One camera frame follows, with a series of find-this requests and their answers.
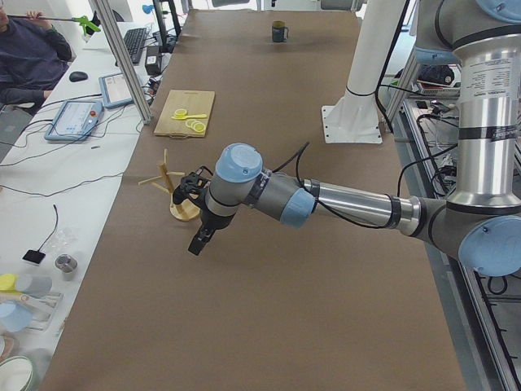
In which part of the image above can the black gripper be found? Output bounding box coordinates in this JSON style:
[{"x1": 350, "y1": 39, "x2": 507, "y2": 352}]
[{"x1": 188, "y1": 210, "x2": 232, "y2": 256}]

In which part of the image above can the blue mug yellow inside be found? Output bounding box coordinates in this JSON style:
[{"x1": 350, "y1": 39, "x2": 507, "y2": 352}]
[{"x1": 271, "y1": 20, "x2": 289, "y2": 43}]

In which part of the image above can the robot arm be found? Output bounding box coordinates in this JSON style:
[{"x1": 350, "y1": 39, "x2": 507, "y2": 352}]
[{"x1": 173, "y1": 1, "x2": 520, "y2": 276}]

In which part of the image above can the wooden cup rack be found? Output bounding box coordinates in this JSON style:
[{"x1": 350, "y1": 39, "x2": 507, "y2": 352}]
[{"x1": 138, "y1": 148, "x2": 203, "y2": 222}]

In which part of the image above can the steel cup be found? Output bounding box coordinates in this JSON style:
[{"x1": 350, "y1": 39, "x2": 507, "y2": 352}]
[{"x1": 55, "y1": 254, "x2": 78, "y2": 281}]

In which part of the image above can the grey cup on rack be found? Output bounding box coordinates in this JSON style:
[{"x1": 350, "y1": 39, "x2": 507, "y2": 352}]
[{"x1": 15, "y1": 274, "x2": 52, "y2": 297}]

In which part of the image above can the yellow cup on rack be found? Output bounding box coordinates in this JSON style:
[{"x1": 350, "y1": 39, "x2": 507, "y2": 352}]
[{"x1": 0, "y1": 274, "x2": 18, "y2": 292}]

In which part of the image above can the yellow plastic knife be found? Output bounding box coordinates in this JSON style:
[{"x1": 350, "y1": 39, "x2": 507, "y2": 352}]
[{"x1": 171, "y1": 114, "x2": 208, "y2": 121}]

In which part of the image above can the bamboo cutting board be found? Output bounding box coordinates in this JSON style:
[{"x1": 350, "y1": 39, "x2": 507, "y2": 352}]
[{"x1": 154, "y1": 90, "x2": 216, "y2": 138}]

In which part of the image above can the small black pad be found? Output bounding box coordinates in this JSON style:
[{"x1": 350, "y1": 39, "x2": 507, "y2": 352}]
[{"x1": 22, "y1": 249, "x2": 46, "y2": 265}]

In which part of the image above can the teach pendant near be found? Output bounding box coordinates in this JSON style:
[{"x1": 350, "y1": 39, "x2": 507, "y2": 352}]
[{"x1": 44, "y1": 99, "x2": 103, "y2": 143}]

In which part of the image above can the teach pendant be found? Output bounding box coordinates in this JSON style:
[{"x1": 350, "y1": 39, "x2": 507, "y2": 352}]
[
  {"x1": 99, "y1": 72, "x2": 133, "y2": 109},
  {"x1": 44, "y1": 99, "x2": 103, "y2": 143}
]

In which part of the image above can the teach pendant far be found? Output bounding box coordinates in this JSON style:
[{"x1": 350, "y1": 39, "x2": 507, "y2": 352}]
[{"x1": 99, "y1": 72, "x2": 133, "y2": 109}]

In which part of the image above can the black power adapter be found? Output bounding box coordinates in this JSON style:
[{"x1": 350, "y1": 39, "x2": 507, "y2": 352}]
[{"x1": 145, "y1": 46, "x2": 162, "y2": 76}]

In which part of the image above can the black computer mouse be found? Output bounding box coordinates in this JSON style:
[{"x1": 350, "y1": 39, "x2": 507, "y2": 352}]
[{"x1": 69, "y1": 71, "x2": 89, "y2": 82}]

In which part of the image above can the black keyboard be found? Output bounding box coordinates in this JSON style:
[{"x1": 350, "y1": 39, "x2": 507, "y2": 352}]
[{"x1": 124, "y1": 28, "x2": 148, "y2": 64}]

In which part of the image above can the green rimmed bowl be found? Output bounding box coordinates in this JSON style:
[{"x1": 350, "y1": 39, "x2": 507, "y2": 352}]
[{"x1": 0, "y1": 356, "x2": 35, "y2": 391}]

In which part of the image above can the person in navy sweater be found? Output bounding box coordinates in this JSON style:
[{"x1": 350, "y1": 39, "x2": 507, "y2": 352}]
[{"x1": 1, "y1": 11, "x2": 72, "y2": 107}]

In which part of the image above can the green grabber tool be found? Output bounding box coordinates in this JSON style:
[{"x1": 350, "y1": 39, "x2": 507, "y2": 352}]
[{"x1": 7, "y1": 14, "x2": 102, "y2": 34}]

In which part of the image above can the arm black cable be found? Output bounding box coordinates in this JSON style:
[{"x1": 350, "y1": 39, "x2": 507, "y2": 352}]
[{"x1": 270, "y1": 141, "x2": 404, "y2": 229}]

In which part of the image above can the aluminium frame post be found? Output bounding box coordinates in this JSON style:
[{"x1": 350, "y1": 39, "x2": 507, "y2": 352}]
[{"x1": 92, "y1": 0, "x2": 151, "y2": 125}]

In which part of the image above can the white pedestal column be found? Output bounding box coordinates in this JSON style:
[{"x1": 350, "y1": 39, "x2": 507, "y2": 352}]
[{"x1": 322, "y1": 0, "x2": 409, "y2": 144}]

